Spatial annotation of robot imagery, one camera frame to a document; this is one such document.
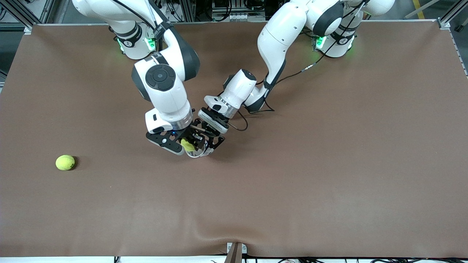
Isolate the aluminium frame post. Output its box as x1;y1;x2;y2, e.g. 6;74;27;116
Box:
181;0;197;22

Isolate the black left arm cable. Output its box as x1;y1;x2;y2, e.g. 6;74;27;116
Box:
229;0;368;132

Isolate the brown table mat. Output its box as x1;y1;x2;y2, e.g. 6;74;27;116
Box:
0;23;468;258

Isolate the blue white tennis ball can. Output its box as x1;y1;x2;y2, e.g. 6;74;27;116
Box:
185;141;216;159

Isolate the aluminium frame profile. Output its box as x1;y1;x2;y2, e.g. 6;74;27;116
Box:
40;0;71;24
438;0;468;30

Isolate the grey electronics unit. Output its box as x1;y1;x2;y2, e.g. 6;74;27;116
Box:
211;0;265;22

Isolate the brown camera pole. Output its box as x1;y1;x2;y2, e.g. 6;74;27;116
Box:
224;243;243;263

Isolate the grey clamp bracket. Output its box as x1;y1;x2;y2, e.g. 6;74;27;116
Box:
226;242;248;255

